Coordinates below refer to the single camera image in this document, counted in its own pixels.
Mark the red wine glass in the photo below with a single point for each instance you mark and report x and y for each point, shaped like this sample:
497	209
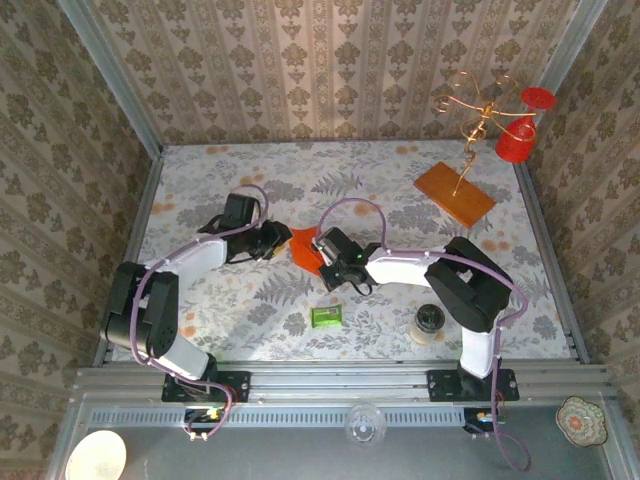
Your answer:
515	142

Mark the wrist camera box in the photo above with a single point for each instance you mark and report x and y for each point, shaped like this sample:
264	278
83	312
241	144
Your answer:
342	240
239	210

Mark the small circuit board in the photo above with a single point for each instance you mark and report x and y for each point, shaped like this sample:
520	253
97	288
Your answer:
205	417
482	419

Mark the small patterned dish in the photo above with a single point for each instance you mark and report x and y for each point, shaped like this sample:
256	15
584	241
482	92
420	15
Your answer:
581	422

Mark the aluminium cage frame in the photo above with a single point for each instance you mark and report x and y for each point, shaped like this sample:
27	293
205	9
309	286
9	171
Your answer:
325	382

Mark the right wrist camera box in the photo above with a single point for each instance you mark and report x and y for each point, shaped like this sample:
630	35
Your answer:
342	240

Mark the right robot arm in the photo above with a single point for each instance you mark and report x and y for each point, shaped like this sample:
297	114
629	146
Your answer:
400	270

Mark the white plate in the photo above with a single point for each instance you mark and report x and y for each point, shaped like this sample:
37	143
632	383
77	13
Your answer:
95	457

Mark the green packet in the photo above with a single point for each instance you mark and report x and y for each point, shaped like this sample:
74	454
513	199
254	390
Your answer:
327	317

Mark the clear wine glass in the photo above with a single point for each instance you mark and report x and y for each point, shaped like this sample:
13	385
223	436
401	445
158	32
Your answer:
366	425

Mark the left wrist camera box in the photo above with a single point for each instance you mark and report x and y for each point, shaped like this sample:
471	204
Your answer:
239	210

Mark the orange paper sheet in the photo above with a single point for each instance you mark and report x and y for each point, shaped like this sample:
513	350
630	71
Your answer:
305	250

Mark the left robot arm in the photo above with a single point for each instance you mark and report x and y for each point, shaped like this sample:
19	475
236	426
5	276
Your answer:
200	252

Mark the floral table cover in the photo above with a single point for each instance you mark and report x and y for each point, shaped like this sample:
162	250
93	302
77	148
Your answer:
225	165

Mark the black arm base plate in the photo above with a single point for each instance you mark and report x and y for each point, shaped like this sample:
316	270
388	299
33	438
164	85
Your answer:
235	387
445	387

